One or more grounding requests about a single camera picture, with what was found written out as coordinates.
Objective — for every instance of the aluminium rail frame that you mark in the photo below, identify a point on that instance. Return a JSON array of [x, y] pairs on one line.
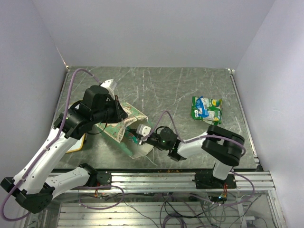
[[184, 182]]

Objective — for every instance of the green paper bag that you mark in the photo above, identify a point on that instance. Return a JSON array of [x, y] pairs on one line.
[[120, 134]]

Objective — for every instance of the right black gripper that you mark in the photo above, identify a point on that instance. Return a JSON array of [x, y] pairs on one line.
[[142, 141]]

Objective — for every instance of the blue snack packet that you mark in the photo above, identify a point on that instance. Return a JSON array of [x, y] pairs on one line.
[[201, 108]]

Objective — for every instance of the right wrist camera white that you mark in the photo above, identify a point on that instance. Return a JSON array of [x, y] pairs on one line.
[[142, 131]]

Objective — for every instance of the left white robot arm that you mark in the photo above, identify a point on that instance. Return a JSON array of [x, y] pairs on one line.
[[32, 187]]

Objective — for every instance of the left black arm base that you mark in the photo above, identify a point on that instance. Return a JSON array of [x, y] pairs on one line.
[[99, 180]]

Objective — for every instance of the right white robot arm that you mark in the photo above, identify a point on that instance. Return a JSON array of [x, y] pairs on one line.
[[225, 146]]

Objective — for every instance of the small whiteboard yellow frame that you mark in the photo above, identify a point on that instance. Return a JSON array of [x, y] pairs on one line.
[[78, 145]]

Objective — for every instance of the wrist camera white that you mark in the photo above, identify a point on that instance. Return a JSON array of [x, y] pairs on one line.
[[109, 84], [142, 131]]

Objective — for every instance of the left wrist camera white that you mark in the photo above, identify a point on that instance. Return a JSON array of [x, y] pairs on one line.
[[109, 84]]

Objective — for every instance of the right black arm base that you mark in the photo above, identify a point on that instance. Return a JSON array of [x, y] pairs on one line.
[[205, 180]]

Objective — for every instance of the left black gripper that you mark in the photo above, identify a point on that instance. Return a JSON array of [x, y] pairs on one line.
[[119, 113]]

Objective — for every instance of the teal white snack packet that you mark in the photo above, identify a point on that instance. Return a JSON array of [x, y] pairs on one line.
[[132, 138]]

